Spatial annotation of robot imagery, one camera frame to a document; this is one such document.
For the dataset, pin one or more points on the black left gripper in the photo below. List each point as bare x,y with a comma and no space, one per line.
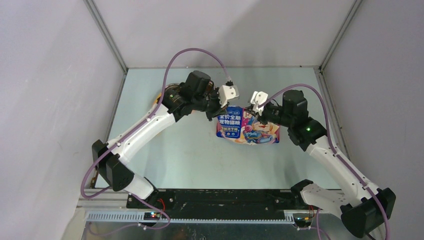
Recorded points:
218,110

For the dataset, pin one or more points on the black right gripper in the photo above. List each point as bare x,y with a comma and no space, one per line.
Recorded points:
261,118

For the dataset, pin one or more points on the colourful cat food bag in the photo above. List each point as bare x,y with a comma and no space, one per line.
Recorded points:
241,127

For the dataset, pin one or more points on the yellow plastic food scoop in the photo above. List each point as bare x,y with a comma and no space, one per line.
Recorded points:
157,99

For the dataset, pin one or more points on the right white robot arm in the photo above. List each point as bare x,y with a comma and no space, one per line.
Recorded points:
362,206

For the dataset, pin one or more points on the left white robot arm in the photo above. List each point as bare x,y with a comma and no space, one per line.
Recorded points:
177,100

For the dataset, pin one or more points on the left steel bowl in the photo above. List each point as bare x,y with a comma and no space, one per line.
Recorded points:
172,88

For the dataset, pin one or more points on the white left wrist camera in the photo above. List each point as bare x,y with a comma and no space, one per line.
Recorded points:
227,93

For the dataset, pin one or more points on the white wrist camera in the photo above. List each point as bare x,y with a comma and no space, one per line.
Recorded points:
258,101
227,93

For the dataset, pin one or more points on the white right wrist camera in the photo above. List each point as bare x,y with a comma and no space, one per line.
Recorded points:
258,101

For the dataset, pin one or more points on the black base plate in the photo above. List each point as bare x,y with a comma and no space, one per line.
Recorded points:
227,204

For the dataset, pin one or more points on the aluminium corner post right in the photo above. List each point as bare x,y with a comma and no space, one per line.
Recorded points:
340,33

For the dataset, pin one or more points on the aluminium corner post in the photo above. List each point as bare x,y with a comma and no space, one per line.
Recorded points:
106,34
340,33

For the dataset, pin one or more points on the aluminium corner post left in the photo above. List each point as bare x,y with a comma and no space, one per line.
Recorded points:
106,34

